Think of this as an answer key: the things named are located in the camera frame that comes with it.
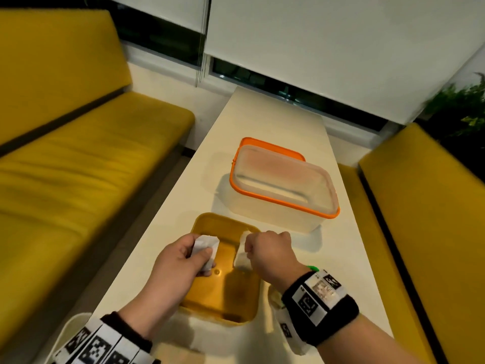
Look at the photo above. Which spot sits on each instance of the person's left hand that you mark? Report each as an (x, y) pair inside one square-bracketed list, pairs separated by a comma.
[(170, 272)]

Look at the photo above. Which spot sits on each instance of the person's right hand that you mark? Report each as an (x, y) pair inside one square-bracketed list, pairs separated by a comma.
[(276, 257)]

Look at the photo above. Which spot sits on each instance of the translucent yellow tray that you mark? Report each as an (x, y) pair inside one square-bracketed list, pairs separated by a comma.
[(212, 295)]

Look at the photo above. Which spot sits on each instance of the person's left forearm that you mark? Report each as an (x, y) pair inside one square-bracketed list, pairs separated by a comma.
[(140, 316)]

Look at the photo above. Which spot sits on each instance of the person's right forearm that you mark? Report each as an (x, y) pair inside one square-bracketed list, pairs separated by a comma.
[(360, 344)]

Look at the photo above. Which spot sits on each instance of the clear container orange rim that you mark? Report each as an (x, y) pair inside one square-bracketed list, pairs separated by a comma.
[(265, 217)]

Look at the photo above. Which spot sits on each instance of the black left wrist marker band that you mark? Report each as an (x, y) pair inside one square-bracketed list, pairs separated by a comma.
[(125, 329)]

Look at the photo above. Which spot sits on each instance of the black wrist marker band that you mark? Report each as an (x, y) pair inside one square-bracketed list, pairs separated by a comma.
[(125, 329), (333, 318)]

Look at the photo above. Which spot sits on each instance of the black right wrist marker band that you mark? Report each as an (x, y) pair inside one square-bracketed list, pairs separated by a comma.
[(333, 318)]

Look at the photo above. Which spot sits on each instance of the yellow bench seat cushion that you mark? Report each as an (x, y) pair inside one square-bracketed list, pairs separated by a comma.
[(360, 223), (75, 193)]

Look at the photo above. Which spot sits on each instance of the orange container lid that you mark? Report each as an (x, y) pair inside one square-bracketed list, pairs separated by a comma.
[(273, 145)]

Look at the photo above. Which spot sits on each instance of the dark window pane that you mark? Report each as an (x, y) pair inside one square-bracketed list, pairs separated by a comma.
[(151, 37), (295, 94)]

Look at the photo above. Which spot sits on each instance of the white roller blind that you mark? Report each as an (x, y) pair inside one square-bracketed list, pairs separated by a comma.
[(473, 64), (159, 9), (333, 45)]

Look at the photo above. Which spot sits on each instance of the green artificial plants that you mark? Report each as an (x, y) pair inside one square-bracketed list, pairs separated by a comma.
[(462, 106)]

